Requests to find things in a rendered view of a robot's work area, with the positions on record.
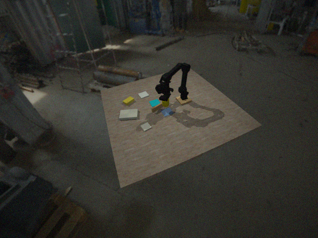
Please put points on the yellow rectangular block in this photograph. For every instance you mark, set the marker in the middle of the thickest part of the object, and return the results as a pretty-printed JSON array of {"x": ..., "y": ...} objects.
[{"x": 128, "y": 100}]

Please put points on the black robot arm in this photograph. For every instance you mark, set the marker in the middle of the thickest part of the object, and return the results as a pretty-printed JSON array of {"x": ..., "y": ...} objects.
[{"x": 168, "y": 76}]

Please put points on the yellow cup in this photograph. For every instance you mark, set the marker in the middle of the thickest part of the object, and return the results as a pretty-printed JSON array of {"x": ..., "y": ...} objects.
[{"x": 165, "y": 103}]

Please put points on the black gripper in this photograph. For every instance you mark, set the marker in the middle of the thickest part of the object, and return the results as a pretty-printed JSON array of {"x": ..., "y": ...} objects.
[{"x": 166, "y": 94}]

